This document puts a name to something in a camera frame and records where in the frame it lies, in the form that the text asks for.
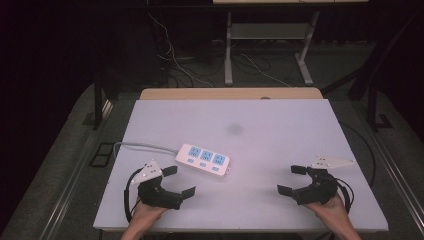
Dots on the black rectangular floor frame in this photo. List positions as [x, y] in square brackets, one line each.
[100, 159]

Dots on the wooden table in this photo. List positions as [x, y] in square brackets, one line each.
[230, 93]

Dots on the person's left hand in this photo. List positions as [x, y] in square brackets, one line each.
[146, 213]

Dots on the aluminium floor rail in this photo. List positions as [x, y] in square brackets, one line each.
[400, 181]
[71, 186]

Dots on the black metal stand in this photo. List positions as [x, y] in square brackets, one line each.
[374, 106]
[98, 103]

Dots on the grey metal desk frame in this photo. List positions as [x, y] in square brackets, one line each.
[268, 31]

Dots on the person's right hand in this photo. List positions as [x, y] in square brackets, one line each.
[328, 210]

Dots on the white power strip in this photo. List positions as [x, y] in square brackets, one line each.
[203, 160]

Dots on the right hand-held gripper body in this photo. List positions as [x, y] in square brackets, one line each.
[318, 191]

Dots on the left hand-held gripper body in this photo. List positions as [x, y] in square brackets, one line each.
[154, 193]

